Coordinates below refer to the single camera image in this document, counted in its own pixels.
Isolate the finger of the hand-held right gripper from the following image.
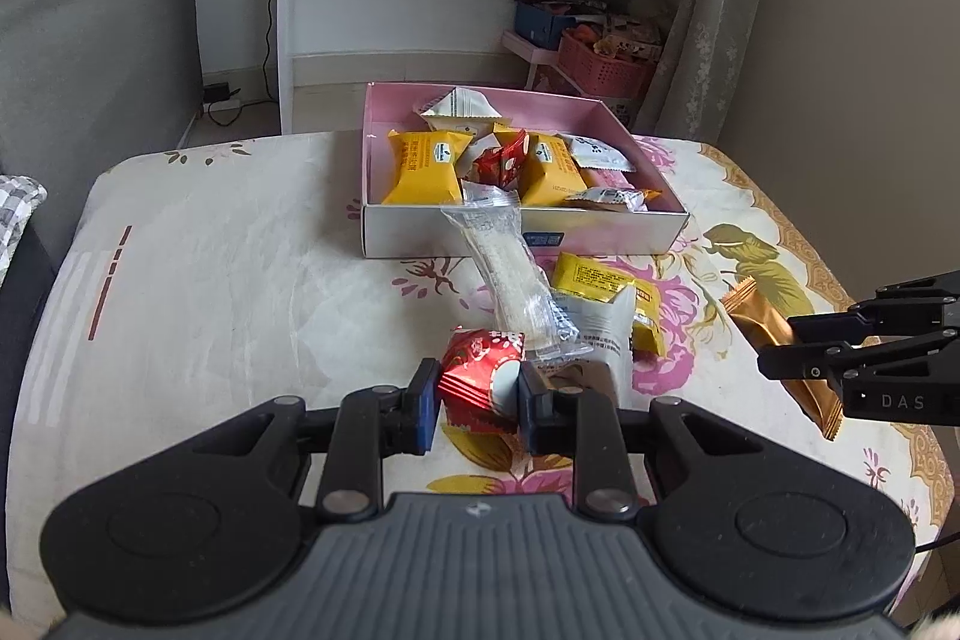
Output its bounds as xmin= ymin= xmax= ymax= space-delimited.
xmin=756 ymin=326 xmax=960 ymax=387
xmin=787 ymin=269 xmax=960 ymax=342

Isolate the yellow snack packet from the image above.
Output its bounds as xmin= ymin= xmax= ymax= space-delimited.
xmin=517 ymin=131 xmax=590 ymax=208
xmin=551 ymin=250 xmax=668 ymax=357
xmin=381 ymin=128 xmax=473 ymax=206

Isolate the large pink plastic basket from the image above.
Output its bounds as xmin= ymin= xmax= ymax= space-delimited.
xmin=556 ymin=31 xmax=657 ymax=97

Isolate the red snack packet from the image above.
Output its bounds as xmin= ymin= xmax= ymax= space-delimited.
xmin=436 ymin=326 xmax=526 ymax=435
xmin=471 ymin=126 xmax=530 ymax=187

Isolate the grey white snack packet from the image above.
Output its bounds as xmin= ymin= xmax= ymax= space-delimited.
xmin=525 ymin=287 xmax=638 ymax=408

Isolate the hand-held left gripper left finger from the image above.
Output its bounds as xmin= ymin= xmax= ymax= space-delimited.
xmin=187 ymin=359 xmax=440 ymax=521

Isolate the black power cable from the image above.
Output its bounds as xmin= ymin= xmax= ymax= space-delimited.
xmin=206 ymin=0 xmax=276 ymax=127

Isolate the grey checked cloth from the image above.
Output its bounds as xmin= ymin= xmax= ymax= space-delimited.
xmin=0 ymin=175 xmax=47 ymax=270

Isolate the white dotted snack packet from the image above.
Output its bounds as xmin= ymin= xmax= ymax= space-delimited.
xmin=562 ymin=134 xmax=635 ymax=172

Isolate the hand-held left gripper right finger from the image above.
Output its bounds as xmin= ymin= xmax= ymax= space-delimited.
xmin=517 ymin=361 xmax=777 ymax=515

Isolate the white orange snack packet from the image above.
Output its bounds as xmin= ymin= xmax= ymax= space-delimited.
xmin=562 ymin=186 xmax=665 ymax=214

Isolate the white triangular snack packet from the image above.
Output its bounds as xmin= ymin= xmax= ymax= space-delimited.
xmin=416 ymin=87 xmax=515 ymax=135

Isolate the power strip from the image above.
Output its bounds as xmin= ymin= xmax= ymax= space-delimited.
xmin=201 ymin=81 xmax=242 ymax=112

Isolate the gold brown snack packet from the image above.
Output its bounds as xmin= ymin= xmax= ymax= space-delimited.
xmin=720 ymin=278 xmax=845 ymax=442

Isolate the grey sofa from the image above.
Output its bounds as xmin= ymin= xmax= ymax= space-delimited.
xmin=0 ymin=0 xmax=203 ymax=281

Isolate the blue basket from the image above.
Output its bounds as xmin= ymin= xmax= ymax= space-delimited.
xmin=514 ymin=0 xmax=578 ymax=50

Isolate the clear long snack packet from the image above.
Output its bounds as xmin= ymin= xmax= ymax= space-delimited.
xmin=440 ymin=179 xmax=593 ymax=363

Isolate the pink cardboard box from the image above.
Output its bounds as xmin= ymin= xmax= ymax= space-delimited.
xmin=360 ymin=81 xmax=691 ymax=259

